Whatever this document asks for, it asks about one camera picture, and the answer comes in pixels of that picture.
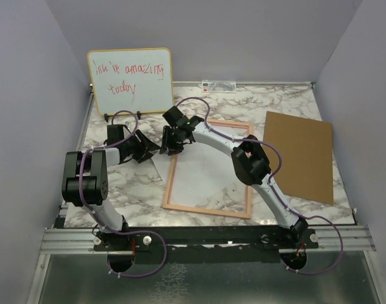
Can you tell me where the pink wooden photo frame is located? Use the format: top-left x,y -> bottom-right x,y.
154,117 -> 269,219

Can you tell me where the white photo paper sheet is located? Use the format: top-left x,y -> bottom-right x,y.
171,143 -> 237,206

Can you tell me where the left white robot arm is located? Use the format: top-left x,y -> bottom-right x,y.
61,124 -> 160,250

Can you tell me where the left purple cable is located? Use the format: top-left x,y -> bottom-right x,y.
80,110 -> 169,279

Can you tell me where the brown cardboard backing board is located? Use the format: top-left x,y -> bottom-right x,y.
263,111 -> 334,205

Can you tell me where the white label strip at wall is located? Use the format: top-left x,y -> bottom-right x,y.
199,80 -> 237,93

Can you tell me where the small whiteboard with red writing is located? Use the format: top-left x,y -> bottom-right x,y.
87,47 -> 173,116

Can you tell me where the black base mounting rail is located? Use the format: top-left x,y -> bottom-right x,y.
94,225 -> 319,264

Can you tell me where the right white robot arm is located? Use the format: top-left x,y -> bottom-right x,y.
159,106 -> 308,248

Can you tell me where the aluminium front rail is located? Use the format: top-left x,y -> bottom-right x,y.
40,225 -> 376,255

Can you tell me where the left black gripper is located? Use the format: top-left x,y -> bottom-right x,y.
122,130 -> 160,163

